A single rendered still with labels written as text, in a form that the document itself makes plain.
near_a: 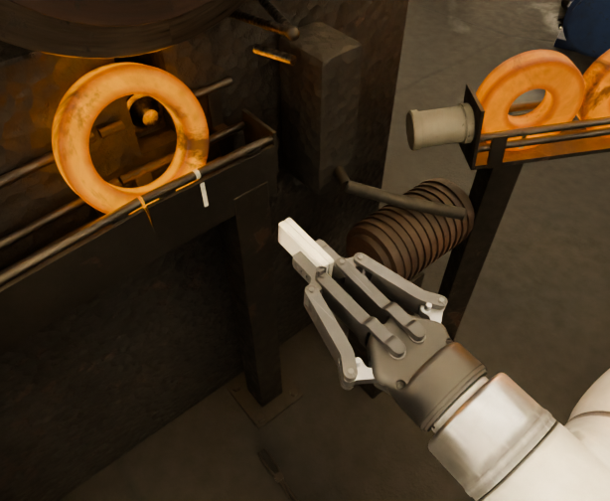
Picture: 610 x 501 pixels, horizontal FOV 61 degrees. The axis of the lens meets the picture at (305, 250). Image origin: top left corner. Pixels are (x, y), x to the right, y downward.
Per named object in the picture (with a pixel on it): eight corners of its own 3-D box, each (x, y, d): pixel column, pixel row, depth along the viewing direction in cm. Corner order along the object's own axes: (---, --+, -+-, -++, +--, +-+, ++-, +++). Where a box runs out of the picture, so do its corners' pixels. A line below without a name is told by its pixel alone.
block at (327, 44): (278, 167, 90) (271, 31, 72) (313, 148, 93) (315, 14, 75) (318, 200, 84) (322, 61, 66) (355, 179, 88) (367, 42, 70)
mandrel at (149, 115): (85, 84, 78) (76, 58, 75) (112, 75, 80) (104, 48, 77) (140, 138, 69) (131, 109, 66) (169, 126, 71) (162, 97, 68)
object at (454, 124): (404, 135, 83) (406, 102, 79) (461, 127, 83) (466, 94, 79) (412, 158, 79) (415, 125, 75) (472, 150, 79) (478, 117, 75)
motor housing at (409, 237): (330, 373, 126) (342, 214, 86) (393, 324, 135) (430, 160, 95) (368, 413, 119) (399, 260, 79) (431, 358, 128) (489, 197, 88)
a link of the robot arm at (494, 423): (527, 441, 46) (475, 392, 49) (574, 403, 39) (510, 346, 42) (461, 512, 43) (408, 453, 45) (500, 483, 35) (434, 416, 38)
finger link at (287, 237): (326, 281, 52) (320, 285, 52) (283, 238, 55) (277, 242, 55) (329, 263, 50) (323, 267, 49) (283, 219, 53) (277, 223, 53)
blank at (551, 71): (478, 56, 73) (486, 68, 70) (590, 40, 72) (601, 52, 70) (464, 145, 84) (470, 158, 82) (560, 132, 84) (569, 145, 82)
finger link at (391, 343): (401, 367, 47) (390, 376, 47) (319, 286, 52) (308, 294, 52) (410, 346, 44) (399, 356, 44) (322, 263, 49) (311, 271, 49)
